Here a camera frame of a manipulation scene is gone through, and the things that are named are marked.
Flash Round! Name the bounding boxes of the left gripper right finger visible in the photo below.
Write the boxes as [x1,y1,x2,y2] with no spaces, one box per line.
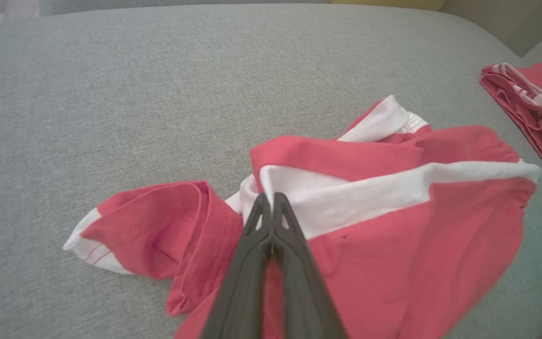
[271,192,349,339]

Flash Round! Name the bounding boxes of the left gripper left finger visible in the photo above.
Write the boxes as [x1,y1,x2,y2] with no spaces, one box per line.
[199,192,272,339]

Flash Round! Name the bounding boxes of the grey fabric sofa seat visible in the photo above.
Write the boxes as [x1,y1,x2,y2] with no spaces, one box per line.
[0,2,542,339]

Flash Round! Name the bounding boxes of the taupe sofa seat section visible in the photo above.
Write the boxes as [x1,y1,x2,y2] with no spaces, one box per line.
[440,0,542,66]

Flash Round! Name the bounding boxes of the red shorts with white band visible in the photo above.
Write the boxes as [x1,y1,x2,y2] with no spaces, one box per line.
[63,95,542,339]

